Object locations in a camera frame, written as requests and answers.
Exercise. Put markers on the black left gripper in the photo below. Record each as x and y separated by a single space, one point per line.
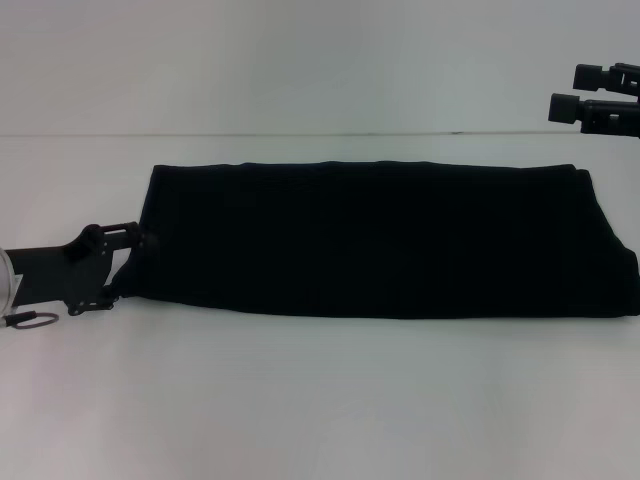
55 275

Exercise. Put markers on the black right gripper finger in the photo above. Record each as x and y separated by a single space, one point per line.
600 77
585 112

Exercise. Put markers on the black t-shirt with FREE print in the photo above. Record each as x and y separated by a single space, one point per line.
375 240

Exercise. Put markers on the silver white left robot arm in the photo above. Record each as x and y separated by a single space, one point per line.
5 282

